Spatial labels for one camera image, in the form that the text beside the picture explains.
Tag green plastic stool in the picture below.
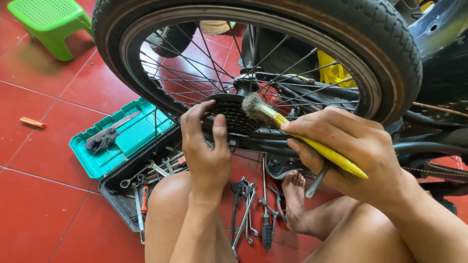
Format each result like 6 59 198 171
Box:
7 0 94 61

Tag dark round metal-rimmed dish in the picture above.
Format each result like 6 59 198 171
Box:
264 153 306 180

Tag person's left leg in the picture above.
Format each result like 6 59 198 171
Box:
144 170 239 263

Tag person's left hand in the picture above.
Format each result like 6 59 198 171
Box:
180 99 233 195

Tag grey metal rod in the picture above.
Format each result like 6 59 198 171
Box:
305 162 332 199

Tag black bicycle cassette sprocket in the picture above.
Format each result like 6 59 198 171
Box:
206 93 264 135

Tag black spring pliers tool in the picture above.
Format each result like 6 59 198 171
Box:
230 178 255 246

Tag yellow-handled bristle brush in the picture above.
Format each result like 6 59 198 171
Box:
241 92 369 180

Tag person's right hand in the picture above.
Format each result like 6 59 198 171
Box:
280 106 403 206

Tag thin brown rod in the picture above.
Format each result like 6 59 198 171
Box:
412 101 468 118

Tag blue-handled pliers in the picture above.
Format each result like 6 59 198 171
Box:
266 184 288 223

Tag dark blue vehicle body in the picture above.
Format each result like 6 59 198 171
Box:
407 0 468 107

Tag orange-handled screwdriver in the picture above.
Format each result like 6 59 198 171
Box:
141 184 150 215

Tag black rubber tyre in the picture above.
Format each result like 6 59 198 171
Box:
146 21 198 58

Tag small orange stick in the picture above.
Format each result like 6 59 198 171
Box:
20 117 47 129

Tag grey work glove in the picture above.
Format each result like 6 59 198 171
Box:
84 126 121 155

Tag beige woven hat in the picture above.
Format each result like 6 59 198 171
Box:
199 20 237 36

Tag black toolbox with teal lid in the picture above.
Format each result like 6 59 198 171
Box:
69 97 191 234

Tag grey flat metal file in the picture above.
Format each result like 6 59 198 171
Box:
109 111 142 131

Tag yellow plastic container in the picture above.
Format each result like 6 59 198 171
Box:
317 50 357 88

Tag long steel wrench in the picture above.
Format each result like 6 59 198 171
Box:
132 186 146 245

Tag person's right leg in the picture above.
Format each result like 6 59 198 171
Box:
281 170 417 263

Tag thin black cable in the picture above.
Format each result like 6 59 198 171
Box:
153 107 159 156

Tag bicycle chain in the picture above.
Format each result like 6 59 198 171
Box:
401 165 468 180

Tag spoked bicycle wheel with tyre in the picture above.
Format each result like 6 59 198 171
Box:
91 0 423 128

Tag black-handled screwdriver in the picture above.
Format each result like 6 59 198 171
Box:
261 157 273 251

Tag person's leg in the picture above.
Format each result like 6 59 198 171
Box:
144 170 239 263
281 170 417 263

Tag black bicycle frame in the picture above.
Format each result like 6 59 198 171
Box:
201 71 468 216

